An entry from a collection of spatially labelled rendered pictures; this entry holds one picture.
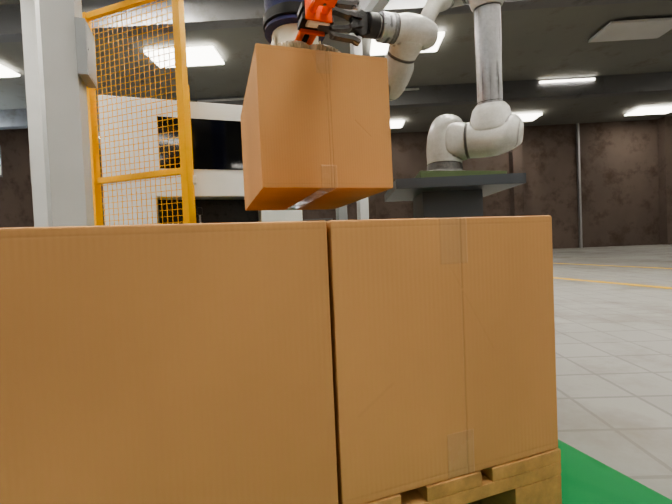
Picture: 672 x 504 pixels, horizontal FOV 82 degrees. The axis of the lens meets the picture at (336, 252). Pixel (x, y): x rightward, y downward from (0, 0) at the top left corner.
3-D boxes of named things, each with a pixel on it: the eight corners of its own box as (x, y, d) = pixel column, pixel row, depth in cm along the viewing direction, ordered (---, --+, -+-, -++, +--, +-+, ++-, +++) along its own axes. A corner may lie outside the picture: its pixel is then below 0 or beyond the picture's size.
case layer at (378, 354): (84, 350, 147) (78, 245, 146) (333, 322, 179) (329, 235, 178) (-306, 695, 34) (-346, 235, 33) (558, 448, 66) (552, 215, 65)
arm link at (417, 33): (405, 19, 119) (390, 61, 129) (448, 26, 124) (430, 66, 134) (393, 4, 125) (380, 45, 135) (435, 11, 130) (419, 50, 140)
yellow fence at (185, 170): (90, 329, 260) (71, 12, 255) (103, 325, 270) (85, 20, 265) (197, 333, 232) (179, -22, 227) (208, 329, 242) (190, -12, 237)
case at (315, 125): (245, 210, 164) (240, 116, 164) (334, 209, 176) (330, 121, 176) (262, 188, 107) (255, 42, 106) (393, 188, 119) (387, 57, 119)
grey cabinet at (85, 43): (87, 88, 225) (84, 35, 224) (98, 88, 227) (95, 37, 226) (77, 73, 206) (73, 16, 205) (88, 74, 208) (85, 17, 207)
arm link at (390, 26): (400, 35, 122) (383, 33, 120) (387, 49, 130) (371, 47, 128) (399, 6, 122) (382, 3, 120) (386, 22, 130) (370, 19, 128)
